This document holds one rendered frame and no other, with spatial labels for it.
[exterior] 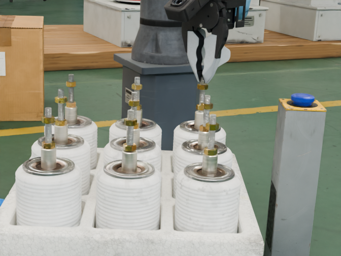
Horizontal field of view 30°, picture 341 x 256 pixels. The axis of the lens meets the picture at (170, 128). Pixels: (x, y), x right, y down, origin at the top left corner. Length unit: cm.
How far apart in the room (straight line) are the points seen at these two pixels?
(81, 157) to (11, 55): 105
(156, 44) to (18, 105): 72
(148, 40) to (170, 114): 18
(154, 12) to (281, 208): 58
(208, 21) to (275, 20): 281
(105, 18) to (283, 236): 221
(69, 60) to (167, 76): 144
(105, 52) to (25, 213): 204
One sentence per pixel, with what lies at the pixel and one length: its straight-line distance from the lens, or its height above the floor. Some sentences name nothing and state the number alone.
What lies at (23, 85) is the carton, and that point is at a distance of 206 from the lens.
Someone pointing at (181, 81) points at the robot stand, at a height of 26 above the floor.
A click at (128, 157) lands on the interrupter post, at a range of 92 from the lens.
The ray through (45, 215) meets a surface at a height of 19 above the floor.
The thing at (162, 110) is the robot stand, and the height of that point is 19.
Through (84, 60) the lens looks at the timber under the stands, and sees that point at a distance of 291.
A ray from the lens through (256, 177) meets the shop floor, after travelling 167.
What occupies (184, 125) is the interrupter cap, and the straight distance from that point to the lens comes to 117.
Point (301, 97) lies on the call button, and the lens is 111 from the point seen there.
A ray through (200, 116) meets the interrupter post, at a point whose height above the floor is 28.
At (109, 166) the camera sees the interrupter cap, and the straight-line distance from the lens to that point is 95.
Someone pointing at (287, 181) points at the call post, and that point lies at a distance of 114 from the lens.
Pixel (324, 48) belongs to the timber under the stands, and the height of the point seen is 6.
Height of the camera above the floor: 58
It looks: 16 degrees down
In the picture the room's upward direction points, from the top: 3 degrees clockwise
